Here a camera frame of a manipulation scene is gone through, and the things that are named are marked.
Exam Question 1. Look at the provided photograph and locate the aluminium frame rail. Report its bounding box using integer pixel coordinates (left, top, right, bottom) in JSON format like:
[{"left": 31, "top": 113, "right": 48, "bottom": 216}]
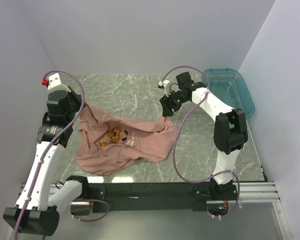
[{"left": 16, "top": 180, "right": 280, "bottom": 211}]

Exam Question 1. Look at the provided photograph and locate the teal plastic basin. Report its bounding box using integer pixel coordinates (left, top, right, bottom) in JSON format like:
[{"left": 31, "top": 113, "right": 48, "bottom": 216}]
[{"left": 204, "top": 68, "right": 255, "bottom": 119}]

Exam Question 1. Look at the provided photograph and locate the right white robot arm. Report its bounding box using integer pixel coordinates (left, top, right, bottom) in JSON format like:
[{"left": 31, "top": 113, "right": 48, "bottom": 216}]
[{"left": 158, "top": 72, "right": 248, "bottom": 200}]

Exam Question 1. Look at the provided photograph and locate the black base beam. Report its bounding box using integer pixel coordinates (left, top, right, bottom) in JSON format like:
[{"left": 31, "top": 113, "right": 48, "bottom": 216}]
[{"left": 74, "top": 181, "right": 240, "bottom": 213}]

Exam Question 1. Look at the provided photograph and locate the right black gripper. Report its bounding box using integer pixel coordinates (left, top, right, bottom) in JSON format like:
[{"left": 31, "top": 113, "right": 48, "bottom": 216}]
[{"left": 159, "top": 88, "right": 189, "bottom": 118}]

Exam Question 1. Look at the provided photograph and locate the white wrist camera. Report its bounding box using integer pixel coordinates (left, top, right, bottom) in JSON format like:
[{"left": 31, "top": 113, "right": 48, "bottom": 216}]
[
  {"left": 158, "top": 80, "right": 173, "bottom": 97},
  {"left": 41, "top": 73, "right": 71, "bottom": 93}
]

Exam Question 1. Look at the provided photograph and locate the pink printed t shirt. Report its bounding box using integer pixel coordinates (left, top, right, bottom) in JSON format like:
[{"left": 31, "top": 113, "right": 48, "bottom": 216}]
[{"left": 76, "top": 104, "right": 178, "bottom": 176}]

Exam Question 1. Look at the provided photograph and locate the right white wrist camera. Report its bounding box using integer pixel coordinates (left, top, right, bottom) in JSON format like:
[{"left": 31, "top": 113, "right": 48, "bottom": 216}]
[{"left": 158, "top": 80, "right": 173, "bottom": 97}]

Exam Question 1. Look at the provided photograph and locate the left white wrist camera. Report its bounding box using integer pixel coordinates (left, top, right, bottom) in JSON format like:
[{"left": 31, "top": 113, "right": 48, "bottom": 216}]
[{"left": 41, "top": 73, "right": 71, "bottom": 93}]

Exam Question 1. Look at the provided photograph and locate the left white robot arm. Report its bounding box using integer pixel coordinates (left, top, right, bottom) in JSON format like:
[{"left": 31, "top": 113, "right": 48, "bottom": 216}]
[{"left": 3, "top": 84, "right": 90, "bottom": 240}]

